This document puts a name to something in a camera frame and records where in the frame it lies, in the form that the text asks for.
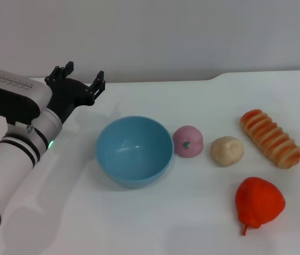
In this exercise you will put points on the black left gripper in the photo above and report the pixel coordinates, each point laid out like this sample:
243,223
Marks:
70,93

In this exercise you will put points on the blue bowl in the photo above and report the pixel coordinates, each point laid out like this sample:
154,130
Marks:
134,159

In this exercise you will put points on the beige egg yolk pastry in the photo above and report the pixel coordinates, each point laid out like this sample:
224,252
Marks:
227,151

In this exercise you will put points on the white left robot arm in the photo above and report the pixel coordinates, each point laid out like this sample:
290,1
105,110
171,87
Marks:
6,164

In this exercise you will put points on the pink peach bun toy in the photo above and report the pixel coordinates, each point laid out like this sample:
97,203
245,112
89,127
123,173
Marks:
190,138

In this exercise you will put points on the striped sausage bread toy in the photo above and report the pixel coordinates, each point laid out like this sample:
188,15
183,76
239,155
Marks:
269,138

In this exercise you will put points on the red bell pepper toy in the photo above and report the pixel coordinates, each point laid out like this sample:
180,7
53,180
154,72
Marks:
259,202

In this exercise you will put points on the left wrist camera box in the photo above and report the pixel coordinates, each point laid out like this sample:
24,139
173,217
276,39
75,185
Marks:
6,93

